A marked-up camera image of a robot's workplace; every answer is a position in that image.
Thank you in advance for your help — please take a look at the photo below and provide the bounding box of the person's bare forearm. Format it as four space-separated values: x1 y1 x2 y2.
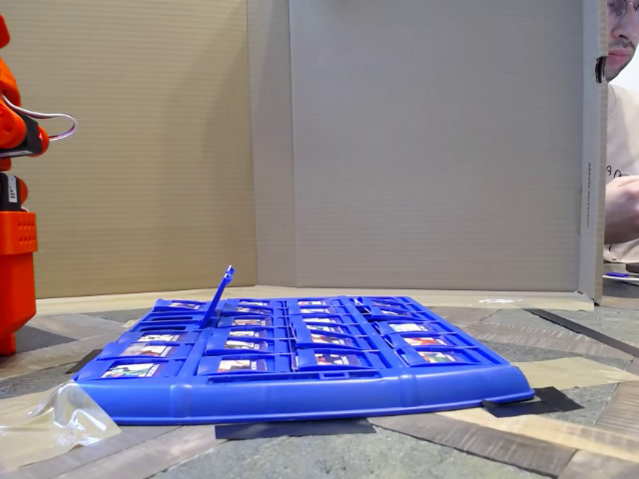
602 173 639 246

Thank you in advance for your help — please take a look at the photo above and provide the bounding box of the upright blue flip tile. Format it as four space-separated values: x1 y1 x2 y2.
207 264 237 323

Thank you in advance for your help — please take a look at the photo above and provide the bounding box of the blue flap labelled Ice Light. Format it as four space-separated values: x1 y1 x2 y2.
291 314 355 324

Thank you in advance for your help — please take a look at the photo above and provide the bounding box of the blue flap labelled Thundershock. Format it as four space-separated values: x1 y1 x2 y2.
292 322 363 334

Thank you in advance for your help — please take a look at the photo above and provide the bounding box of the blue flap labelled Beast Tamer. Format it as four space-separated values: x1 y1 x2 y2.
224 298 286 308

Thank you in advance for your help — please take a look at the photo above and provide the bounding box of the blue flap labelled Zap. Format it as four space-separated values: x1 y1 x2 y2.
223 306 287 316

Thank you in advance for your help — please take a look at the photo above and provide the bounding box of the blue flap labelled Safeguard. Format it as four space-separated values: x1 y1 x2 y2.
294 331 375 349

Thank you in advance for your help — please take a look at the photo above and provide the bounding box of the blue flap green hero card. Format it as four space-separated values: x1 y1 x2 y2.
363 309 430 321

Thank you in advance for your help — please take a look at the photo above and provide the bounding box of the blue flap labelled Eric Eagle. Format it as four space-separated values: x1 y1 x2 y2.
219 316 289 328

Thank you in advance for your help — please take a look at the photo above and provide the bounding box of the blue flap labelled Atlanta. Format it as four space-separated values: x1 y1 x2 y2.
214 326 291 340

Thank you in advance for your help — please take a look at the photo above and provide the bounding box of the blue flap labelled Ultrasonic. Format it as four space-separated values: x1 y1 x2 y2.
294 348 390 371

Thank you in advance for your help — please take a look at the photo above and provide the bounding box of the blue flap labelled Mr Mist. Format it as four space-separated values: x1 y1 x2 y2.
372 320 448 334

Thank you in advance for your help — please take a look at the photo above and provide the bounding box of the blue flap labelled Sir Stretch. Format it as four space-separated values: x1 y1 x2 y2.
205 336 294 354

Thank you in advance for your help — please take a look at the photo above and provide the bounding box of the blue flap labelled Rambler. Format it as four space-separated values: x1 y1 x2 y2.
383 332 468 349

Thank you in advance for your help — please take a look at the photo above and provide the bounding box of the blue flap pale washed card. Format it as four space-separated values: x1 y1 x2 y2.
197 354 294 376

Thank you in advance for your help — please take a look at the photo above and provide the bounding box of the blue Guess Who game board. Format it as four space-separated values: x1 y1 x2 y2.
73 294 535 426

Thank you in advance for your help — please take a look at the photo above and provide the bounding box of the blue flap labelled Swapshot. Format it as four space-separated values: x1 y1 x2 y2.
396 346 488 368

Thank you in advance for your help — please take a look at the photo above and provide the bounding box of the blue flap labelled Blasteroid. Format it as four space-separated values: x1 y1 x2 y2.
130 331 199 344

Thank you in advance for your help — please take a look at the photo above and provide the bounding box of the tan cardboard floor flap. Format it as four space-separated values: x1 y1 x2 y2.
34 284 598 315

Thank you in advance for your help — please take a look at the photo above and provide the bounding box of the blue flap labelled Shadow Ninja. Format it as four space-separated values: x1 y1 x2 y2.
115 342 194 359

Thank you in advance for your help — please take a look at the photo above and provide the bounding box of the blue flap pale green card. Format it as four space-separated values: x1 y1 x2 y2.
98 359 187 380

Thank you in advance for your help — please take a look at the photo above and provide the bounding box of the black tape piece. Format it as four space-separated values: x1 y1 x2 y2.
481 386 584 419
66 348 104 375

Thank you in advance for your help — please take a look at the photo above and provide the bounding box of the long black tape strip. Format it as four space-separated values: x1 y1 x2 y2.
523 307 639 358

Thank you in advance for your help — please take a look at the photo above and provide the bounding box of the tan translucent tape patch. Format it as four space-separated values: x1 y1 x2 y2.
513 355 638 396

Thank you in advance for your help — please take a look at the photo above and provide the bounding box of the crumpled clear tape piece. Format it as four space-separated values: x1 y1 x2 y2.
0 381 123 471

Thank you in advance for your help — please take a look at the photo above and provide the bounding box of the cream printed t-shirt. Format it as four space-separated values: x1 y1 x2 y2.
603 82 639 264

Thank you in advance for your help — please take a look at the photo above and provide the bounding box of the person's head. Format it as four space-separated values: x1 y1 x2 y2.
605 0 639 84

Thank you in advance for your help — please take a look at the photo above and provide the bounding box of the wide pale cardboard wall panel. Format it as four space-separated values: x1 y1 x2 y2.
247 0 610 305

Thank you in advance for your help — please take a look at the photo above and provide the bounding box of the brown corrugated cardboard wall panel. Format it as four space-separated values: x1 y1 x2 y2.
0 0 259 300

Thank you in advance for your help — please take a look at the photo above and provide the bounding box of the white servo cable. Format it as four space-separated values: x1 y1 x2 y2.
0 94 79 146

